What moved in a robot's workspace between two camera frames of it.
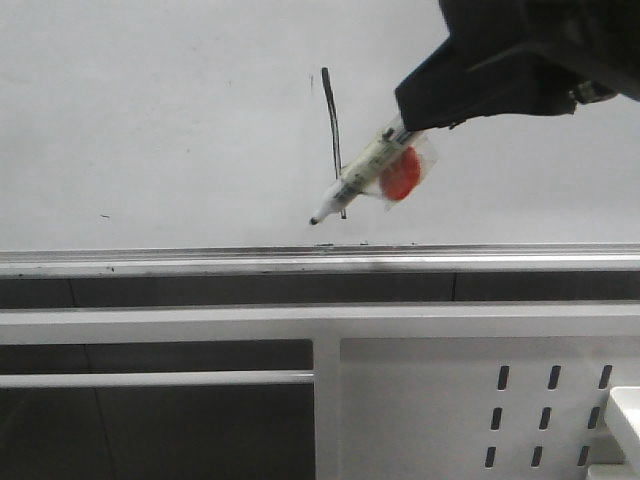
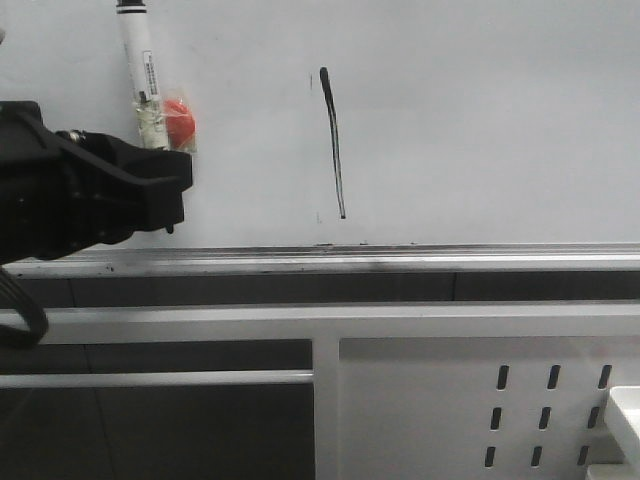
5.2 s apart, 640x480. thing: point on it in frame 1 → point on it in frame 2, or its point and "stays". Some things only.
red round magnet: [401, 176] → [180, 123]
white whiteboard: [189, 124] stays
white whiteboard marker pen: [394, 169] → [148, 107]
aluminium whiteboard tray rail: [318, 260] stays
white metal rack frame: [324, 325] stays
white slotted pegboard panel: [498, 408] stays
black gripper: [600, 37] → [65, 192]
